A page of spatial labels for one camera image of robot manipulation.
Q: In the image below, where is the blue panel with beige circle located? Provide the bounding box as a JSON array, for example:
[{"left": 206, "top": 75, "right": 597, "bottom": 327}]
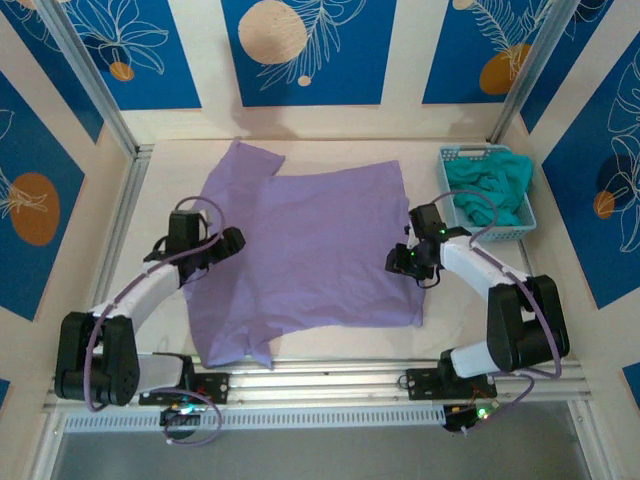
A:
[{"left": 221, "top": 0, "right": 399, "bottom": 108}]

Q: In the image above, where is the teal t-shirt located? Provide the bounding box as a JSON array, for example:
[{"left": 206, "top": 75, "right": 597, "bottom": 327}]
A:
[{"left": 444, "top": 152, "right": 534, "bottom": 227}]

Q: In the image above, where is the white table cover sheet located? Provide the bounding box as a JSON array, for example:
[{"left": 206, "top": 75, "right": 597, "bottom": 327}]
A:
[{"left": 93, "top": 138, "right": 557, "bottom": 360}]

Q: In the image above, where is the blue panel with dark circle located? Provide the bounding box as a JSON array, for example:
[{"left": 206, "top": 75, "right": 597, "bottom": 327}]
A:
[{"left": 541, "top": 47, "right": 640, "bottom": 310}]

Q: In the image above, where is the blue panel with white flower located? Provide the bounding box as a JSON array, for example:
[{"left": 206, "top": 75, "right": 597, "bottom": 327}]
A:
[{"left": 62, "top": 0, "right": 203, "bottom": 112}]

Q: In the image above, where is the blue panel with fern print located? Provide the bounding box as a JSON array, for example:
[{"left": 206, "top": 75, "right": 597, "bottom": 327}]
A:
[{"left": 422, "top": 0, "right": 559, "bottom": 106}]

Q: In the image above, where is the purple t-shirt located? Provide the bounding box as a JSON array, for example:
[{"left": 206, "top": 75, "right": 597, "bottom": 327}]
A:
[{"left": 182, "top": 138, "right": 427, "bottom": 371}]

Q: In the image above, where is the blue panel with orange oval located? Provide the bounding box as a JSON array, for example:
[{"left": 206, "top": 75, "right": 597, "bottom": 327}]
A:
[{"left": 0, "top": 69, "right": 87, "bottom": 323}]

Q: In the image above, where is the long aluminium mounting rail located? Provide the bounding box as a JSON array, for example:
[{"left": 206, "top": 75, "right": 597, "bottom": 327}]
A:
[{"left": 42, "top": 357, "right": 596, "bottom": 412}]

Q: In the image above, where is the light blue plastic basket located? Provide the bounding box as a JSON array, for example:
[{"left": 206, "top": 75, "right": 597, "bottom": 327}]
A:
[{"left": 438, "top": 144, "right": 539, "bottom": 244}]

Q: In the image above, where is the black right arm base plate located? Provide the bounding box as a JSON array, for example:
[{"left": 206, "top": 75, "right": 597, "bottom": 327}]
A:
[{"left": 405, "top": 367, "right": 499, "bottom": 402}]

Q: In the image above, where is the blue floral wall panel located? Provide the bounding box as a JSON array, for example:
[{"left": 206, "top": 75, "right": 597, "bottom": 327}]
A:
[
  {"left": 0, "top": 0, "right": 105, "bottom": 145},
  {"left": 519, "top": 0, "right": 616, "bottom": 135}
]

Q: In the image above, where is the white slotted cable duct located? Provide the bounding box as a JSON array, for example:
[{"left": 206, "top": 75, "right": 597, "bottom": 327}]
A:
[{"left": 62, "top": 404, "right": 447, "bottom": 432}]

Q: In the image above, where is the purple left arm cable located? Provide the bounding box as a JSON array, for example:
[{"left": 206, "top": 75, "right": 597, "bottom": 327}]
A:
[{"left": 84, "top": 195, "right": 226, "bottom": 447}]

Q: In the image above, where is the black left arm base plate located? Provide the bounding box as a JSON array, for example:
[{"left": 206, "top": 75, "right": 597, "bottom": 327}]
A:
[{"left": 138, "top": 372, "right": 231, "bottom": 407}]

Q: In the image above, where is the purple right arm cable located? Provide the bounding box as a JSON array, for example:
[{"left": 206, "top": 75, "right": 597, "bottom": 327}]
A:
[{"left": 430, "top": 191, "right": 562, "bottom": 436}]

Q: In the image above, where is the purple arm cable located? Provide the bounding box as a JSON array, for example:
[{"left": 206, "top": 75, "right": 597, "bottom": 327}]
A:
[
  {"left": 430, "top": 191, "right": 562, "bottom": 436},
  {"left": 84, "top": 195, "right": 226, "bottom": 447}
]

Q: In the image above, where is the aluminium frame post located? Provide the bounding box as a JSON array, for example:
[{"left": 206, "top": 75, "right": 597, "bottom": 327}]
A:
[
  {"left": 37, "top": 0, "right": 142, "bottom": 157},
  {"left": 489, "top": 0, "right": 581, "bottom": 146}
]

